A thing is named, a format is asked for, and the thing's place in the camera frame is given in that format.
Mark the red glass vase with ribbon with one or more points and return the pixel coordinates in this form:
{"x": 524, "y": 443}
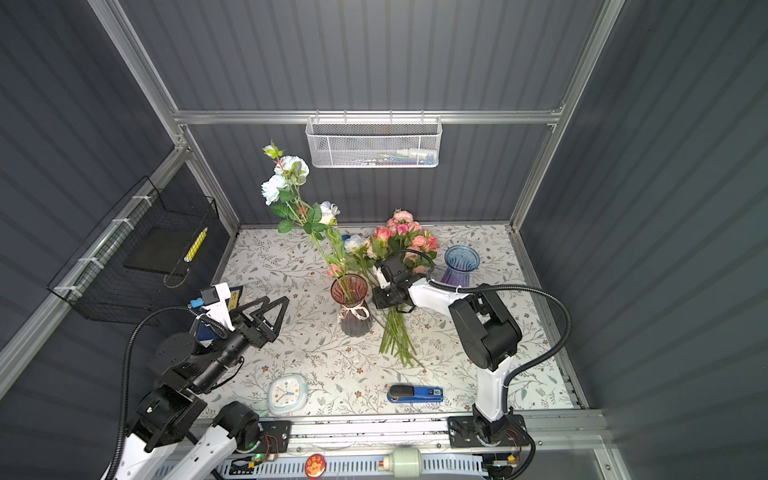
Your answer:
{"x": 350, "y": 292}

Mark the red round sticker badge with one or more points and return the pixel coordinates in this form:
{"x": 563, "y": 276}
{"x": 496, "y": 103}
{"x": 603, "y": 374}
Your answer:
{"x": 315, "y": 466}

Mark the white mesh wall basket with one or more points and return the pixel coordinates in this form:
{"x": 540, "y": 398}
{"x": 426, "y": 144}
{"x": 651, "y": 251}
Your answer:
{"x": 350, "y": 142}

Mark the black wire wall basket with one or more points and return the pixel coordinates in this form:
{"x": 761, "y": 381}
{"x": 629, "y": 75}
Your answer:
{"x": 135, "y": 266}

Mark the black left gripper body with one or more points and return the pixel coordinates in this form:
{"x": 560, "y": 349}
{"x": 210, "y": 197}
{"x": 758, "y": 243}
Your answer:
{"x": 256, "y": 338}

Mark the pale green cylinder knob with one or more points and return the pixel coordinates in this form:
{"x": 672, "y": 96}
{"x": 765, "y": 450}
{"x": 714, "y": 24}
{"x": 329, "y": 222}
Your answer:
{"x": 403, "y": 462}

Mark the toothpaste tube in basket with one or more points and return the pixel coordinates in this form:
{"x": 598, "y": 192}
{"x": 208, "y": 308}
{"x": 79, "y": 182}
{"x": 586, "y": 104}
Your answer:
{"x": 417, "y": 156}

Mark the blue black stapler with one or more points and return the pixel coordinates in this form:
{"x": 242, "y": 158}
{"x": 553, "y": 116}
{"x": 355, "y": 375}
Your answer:
{"x": 406, "y": 393}

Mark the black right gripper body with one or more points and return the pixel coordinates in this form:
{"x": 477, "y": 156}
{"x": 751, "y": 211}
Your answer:
{"x": 385, "y": 297}

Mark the yellow black marker pen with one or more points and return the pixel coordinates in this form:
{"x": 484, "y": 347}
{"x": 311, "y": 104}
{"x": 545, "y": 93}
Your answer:
{"x": 195, "y": 246}

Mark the white blue flower spray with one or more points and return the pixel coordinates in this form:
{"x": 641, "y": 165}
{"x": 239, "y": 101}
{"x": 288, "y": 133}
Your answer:
{"x": 282, "y": 191}

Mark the floral table cloth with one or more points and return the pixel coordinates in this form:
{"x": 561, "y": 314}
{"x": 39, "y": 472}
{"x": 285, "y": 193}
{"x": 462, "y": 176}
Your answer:
{"x": 348, "y": 375}

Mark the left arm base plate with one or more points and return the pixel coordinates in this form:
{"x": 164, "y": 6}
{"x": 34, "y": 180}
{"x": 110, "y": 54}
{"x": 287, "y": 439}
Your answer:
{"x": 264, "y": 437}

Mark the artificial flower bunch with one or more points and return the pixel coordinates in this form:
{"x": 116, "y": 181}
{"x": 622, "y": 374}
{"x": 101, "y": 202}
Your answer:
{"x": 401, "y": 248}

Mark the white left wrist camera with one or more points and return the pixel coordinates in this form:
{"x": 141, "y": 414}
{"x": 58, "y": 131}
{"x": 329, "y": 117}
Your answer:
{"x": 212, "y": 308}

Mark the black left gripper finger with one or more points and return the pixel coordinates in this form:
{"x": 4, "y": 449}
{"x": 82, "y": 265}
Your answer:
{"x": 270, "y": 329}
{"x": 250, "y": 314}

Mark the blue purple glass vase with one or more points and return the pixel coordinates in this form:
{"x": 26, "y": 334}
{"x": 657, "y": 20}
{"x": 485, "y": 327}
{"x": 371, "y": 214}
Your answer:
{"x": 460, "y": 262}

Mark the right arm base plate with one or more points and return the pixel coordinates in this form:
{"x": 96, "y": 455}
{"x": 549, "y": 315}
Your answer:
{"x": 476, "y": 432}

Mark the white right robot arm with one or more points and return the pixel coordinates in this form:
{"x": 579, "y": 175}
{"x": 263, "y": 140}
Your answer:
{"x": 488, "y": 332}

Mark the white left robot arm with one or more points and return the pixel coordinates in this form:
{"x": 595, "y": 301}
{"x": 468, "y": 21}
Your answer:
{"x": 187, "y": 371}

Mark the pale green alarm clock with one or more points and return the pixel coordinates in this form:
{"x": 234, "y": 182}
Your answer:
{"x": 287, "y": 394}

